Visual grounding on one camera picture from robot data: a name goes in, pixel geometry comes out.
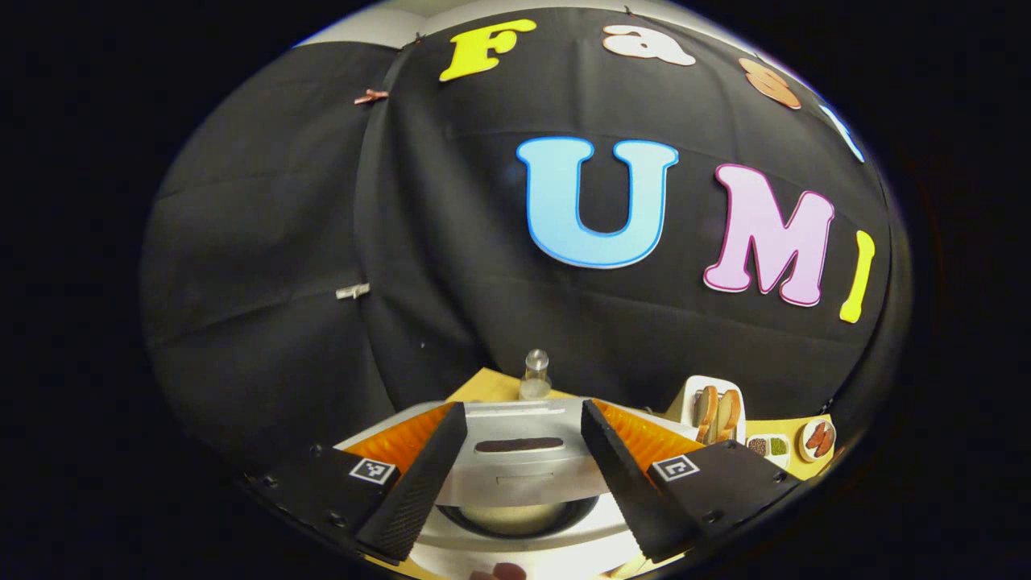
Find small glass bottle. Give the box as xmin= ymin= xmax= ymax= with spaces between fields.
xmin=520 ymin=349 xmax=553 ymax=401

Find black backdrop cloth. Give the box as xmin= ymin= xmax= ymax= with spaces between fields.
xmin=141 ymin=4 xmax=911 ymax=500

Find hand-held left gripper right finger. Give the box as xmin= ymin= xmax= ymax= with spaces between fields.
xmin=580 ymin=398 xmax=804 ymax=565

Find toasted bread slice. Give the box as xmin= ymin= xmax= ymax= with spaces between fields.
xmin=717 ymin=389 xmax=743 ymax=441
xmin=694 ymin=385 xmax=719 ymax=442

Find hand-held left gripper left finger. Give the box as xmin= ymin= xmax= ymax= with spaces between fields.
xmin=240 ymin=401 xmax=470 ymax=565

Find white rice cooker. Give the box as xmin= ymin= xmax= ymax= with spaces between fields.
xmin=334 ymin=399 xmax=702 ymax=580

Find white round plate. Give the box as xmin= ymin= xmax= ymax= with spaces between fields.
xmin=797 ymin=417 xmax=838 ymax=464

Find white toaster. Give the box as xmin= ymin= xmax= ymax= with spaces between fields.
xmin=673 ymin=375 xmax=747 ymax=445

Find white divided grain dish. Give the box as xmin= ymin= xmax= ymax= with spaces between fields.
xmin=745 ymin=433 xmax=792 ymax=470

